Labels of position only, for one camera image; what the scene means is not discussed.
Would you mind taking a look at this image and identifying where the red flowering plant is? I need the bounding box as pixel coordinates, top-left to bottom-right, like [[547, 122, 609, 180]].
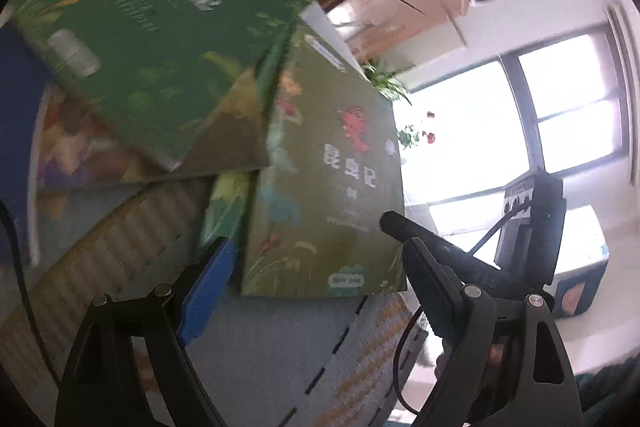
[[396, 108, 437, 151]]

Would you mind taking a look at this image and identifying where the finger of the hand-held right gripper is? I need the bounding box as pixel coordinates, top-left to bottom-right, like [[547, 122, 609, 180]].
[[380, 210, 527, 301]]

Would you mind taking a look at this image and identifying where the green leafy book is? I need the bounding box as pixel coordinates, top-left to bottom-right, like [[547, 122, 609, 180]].
[[199, 169, 258, 258]]

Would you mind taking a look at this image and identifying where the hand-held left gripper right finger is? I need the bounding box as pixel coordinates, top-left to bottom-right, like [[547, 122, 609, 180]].
[[402, 237, 583, 427]]

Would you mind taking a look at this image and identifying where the green book red insect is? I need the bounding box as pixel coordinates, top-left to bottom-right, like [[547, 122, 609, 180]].
[[239, 24, 410, 299]]

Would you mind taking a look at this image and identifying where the thick black cable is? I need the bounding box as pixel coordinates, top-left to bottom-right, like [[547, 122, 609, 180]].
[[0, 199, 63, 383]]

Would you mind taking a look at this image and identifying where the person's right forearm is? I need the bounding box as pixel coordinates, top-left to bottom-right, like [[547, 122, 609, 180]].
[[574, 354, 638, 427]]

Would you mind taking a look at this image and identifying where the green book brown insect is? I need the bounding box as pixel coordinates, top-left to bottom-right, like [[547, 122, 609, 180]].
[[10, 0, 323, 172]]

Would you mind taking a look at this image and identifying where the colourful picture book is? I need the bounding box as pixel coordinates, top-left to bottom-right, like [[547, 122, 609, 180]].
[[32, 72, 273, 198]]

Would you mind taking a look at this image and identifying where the green leafy plant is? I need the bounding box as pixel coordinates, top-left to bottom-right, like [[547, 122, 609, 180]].
[[359, 56, 413, 106]]

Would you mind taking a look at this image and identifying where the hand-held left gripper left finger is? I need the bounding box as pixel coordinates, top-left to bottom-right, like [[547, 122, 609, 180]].
[[54, 236, 239, 427]]

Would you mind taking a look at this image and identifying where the patterned table cloth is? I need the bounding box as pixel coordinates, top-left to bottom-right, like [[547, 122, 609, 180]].
[[0, 172, 436, 427]]

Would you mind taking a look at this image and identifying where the blue storage box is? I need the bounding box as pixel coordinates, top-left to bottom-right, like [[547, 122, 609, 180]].
[[552, 247, 610, 319]]

